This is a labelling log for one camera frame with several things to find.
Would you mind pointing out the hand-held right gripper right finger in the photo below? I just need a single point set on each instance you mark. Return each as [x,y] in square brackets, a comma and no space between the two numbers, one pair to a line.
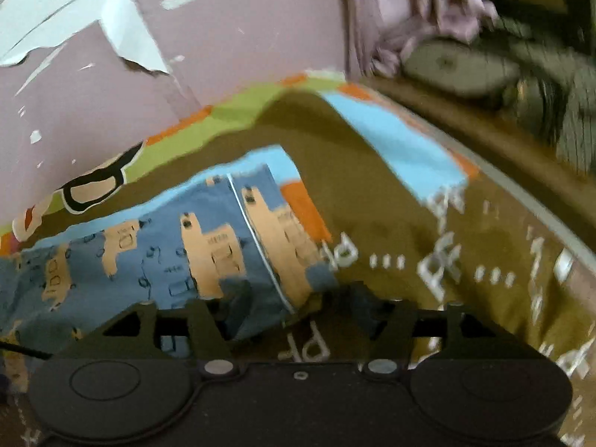
[389,333]

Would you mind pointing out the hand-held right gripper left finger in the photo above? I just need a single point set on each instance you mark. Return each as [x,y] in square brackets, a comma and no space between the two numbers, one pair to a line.
[210,335]

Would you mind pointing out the blue printed pants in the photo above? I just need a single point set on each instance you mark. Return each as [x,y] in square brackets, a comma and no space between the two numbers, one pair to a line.
[139,265]

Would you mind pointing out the colourful printed bedsheet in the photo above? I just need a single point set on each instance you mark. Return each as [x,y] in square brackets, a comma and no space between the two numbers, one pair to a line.
[396,195]

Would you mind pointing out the grey round mesh object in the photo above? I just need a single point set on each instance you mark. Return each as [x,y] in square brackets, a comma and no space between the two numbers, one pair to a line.
[454,67]

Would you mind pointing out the pale pink curtain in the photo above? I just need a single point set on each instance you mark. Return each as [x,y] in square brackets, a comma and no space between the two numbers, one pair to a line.
[400,4]

